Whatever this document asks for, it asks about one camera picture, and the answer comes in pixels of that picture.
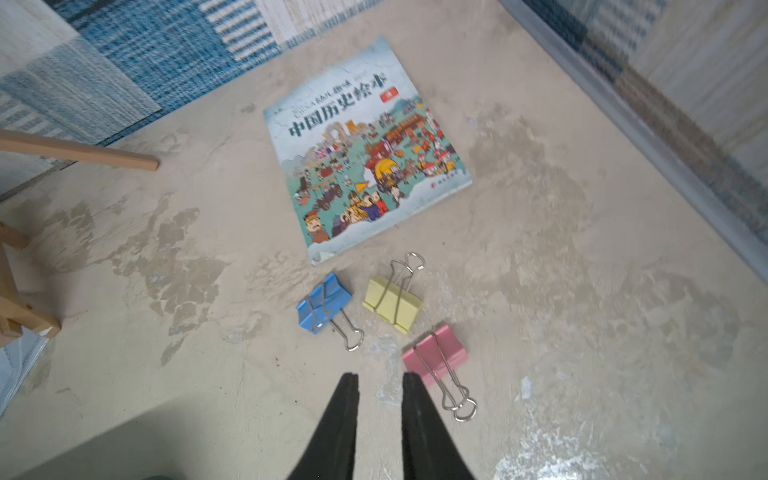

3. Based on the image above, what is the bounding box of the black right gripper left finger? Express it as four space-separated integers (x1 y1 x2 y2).
288 373 360 480

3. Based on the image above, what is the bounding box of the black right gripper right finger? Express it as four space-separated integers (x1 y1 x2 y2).
401 372 474 479

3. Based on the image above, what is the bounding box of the yellow binder clip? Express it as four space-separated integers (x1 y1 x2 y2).
362 252 426 334

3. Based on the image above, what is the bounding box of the Chinese history picture book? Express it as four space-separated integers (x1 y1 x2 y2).
264 38 472 265

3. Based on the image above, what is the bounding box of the wooden easel stand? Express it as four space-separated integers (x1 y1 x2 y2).
0 128 162 340

